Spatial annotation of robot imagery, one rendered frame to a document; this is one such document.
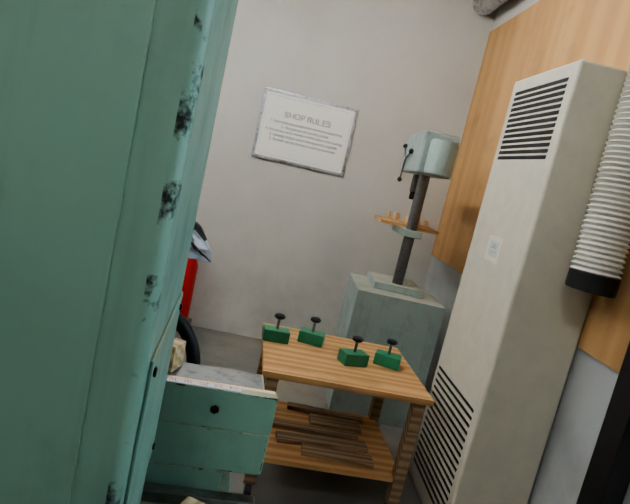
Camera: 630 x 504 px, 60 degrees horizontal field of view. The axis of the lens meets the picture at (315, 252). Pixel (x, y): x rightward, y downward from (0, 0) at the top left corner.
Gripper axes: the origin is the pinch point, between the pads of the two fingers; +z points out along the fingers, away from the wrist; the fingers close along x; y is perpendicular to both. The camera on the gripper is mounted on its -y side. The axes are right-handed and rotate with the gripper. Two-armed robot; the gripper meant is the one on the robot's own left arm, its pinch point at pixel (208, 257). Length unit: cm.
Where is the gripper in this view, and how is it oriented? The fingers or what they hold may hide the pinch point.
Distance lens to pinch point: 144.4
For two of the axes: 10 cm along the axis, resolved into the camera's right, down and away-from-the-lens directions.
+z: 7.0, 7.1, -0.3
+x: 7.0, -6.9, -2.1
